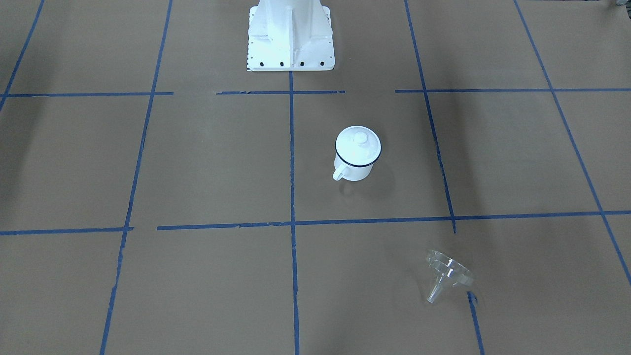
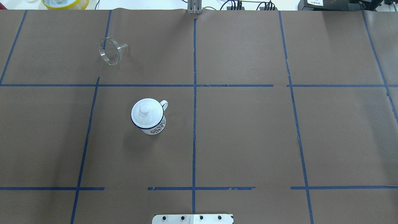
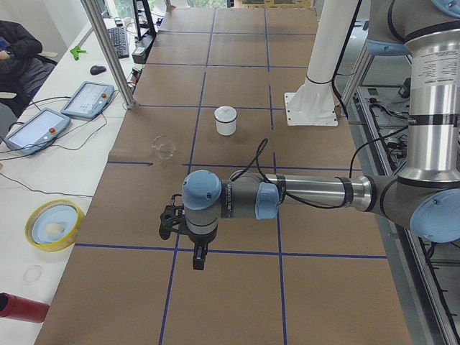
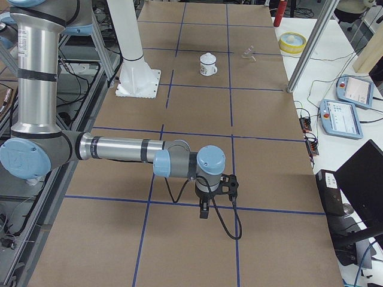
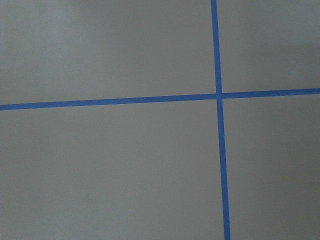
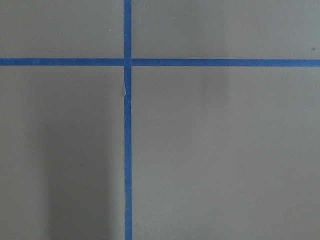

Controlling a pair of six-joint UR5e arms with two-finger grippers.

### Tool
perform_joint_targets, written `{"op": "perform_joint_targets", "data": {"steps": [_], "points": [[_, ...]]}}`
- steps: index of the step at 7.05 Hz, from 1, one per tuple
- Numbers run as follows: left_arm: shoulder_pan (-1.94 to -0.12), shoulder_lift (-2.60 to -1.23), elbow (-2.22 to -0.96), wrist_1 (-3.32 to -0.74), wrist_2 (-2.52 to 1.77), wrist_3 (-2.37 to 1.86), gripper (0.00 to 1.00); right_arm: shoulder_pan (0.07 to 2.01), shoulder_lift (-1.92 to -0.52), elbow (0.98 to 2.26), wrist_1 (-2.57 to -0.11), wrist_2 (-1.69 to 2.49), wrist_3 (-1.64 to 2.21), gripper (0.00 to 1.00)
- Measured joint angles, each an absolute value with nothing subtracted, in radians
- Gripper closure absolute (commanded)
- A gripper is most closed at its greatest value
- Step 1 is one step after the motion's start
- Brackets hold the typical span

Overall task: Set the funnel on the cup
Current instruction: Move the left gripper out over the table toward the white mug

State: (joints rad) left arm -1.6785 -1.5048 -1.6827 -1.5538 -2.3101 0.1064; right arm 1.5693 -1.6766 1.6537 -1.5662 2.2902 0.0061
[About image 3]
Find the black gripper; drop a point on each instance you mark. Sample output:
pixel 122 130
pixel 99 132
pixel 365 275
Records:
pixel 198 240

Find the clear plastic funnel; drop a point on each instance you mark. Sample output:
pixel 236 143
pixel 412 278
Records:
pixel 163 147

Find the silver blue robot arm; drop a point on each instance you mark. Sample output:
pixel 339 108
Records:
pixel 423 197

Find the white enamel cup blue rim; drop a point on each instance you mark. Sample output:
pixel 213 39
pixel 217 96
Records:
pixel 225 117

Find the yellow tape roll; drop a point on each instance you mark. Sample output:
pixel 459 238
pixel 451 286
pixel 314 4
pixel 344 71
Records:
pixel 54 225

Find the far teach pendant tablet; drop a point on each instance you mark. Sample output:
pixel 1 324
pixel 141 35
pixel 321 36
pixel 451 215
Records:
pixel 89 100

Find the teach pendant tablet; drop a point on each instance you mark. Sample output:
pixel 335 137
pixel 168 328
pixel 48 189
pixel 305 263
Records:
pixel 89 100
pixel 38 132

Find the red cylinder bottle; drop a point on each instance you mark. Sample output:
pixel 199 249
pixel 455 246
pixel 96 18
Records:
pixel 23 309

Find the near teach pendant tablet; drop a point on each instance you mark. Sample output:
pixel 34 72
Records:
pixel 38 132

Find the black device box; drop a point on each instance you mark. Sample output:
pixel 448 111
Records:
pixel 142 50

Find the black computer mouse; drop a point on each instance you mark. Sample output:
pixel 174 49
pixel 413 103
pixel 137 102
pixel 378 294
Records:
pixel 97 69

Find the black keyboard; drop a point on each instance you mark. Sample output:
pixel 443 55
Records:
pixel 119 41

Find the green plastic clamp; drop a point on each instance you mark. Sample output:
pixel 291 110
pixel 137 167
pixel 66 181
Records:
pixel 76 51

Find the seated person dark jacket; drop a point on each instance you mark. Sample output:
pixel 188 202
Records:
pixel 23 69

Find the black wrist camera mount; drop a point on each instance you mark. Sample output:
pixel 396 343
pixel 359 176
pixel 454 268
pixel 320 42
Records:
pixel 172 219

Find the aluminium frame post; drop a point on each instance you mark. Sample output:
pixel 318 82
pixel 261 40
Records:
pixel 99 27

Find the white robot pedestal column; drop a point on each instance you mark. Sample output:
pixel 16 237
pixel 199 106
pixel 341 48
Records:
pixel 313 103

